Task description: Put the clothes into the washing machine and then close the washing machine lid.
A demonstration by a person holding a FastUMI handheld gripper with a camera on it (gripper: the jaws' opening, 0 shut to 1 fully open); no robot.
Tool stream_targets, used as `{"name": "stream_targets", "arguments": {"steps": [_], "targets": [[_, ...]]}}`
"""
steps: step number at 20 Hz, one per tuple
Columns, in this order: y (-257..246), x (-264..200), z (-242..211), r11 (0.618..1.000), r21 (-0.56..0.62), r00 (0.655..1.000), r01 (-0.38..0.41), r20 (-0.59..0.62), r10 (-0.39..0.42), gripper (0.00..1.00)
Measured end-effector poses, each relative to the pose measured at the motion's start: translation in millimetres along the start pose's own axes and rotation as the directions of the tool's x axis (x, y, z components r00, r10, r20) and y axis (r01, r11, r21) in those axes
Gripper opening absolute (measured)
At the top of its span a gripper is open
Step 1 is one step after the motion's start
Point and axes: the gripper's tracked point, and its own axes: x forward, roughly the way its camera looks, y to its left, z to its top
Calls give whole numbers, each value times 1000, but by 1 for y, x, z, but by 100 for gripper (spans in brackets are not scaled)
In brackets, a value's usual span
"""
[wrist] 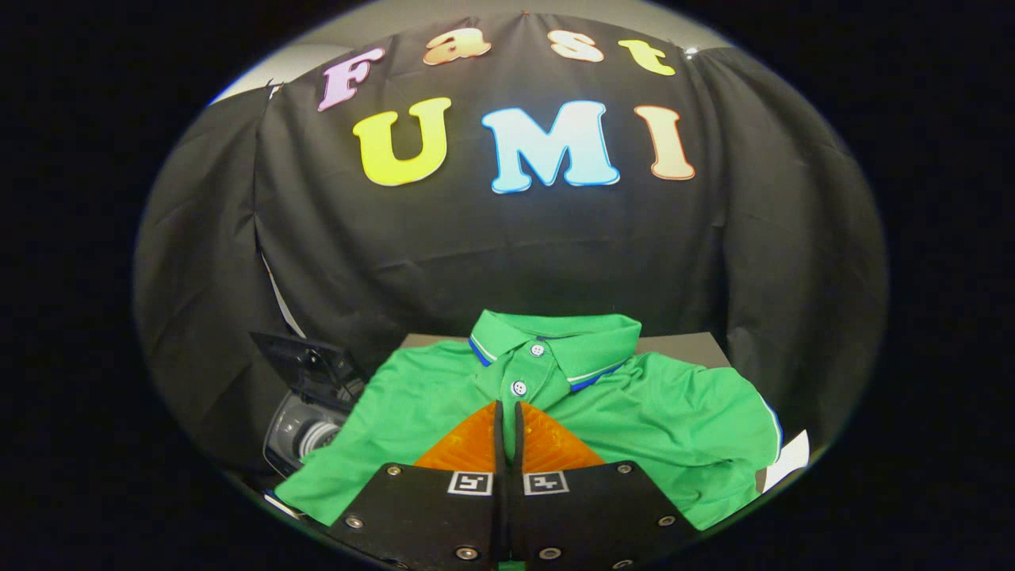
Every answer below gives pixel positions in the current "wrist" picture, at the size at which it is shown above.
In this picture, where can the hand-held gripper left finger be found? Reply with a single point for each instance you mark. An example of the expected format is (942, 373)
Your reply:
(428, 515)

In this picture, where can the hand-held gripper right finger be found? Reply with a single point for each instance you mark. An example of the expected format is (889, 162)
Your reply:
(587, 515)

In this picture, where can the green polo shirt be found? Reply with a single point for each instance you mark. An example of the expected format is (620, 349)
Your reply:
(674, 420)

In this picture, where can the beige cabinet with dark top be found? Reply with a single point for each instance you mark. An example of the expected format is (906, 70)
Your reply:
(690, 349)

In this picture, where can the white flat board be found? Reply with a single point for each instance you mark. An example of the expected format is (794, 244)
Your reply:
(789, 460)

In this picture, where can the black backdrop cloth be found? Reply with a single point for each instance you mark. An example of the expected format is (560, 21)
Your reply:
(515, 246)

